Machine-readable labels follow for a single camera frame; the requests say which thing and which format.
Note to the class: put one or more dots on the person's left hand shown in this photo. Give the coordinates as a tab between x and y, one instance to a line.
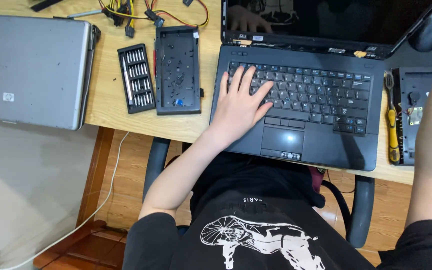
236	112

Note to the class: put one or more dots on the small blue part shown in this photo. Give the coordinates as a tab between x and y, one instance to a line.
179	102

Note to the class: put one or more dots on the scattered small black screws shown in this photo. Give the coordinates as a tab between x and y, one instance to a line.
178	78

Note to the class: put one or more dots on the black plastic cover tray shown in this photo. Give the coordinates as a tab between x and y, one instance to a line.
191	60

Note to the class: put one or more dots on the black printed shirt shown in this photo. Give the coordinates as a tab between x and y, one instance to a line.
261	195

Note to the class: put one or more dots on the black office chair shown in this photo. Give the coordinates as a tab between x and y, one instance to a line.
156	165

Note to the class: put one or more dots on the thin red screwdriver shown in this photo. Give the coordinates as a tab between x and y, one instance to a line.
155	60

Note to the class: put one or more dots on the black open laptop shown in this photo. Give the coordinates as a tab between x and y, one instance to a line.
332	148

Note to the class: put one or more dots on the black screwdriver bit set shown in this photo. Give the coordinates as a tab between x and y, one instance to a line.
137	78

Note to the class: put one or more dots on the small black connector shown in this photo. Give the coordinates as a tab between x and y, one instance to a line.
188	2

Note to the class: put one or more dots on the black opened device base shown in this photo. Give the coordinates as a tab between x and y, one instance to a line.
407	82

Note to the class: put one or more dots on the small green circuit board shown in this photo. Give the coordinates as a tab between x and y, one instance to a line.
415	115

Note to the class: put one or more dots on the silver metal rod tool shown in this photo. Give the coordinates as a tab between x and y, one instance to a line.
84	14

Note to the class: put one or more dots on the black mouse with green logo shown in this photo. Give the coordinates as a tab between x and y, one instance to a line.
426	33

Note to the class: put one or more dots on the silver closed laptop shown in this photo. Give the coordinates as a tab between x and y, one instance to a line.
32	67

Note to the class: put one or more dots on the flat black strip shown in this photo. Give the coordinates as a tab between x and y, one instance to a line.
45	4

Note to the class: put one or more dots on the wooden desk frame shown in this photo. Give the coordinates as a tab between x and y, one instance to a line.
94	176

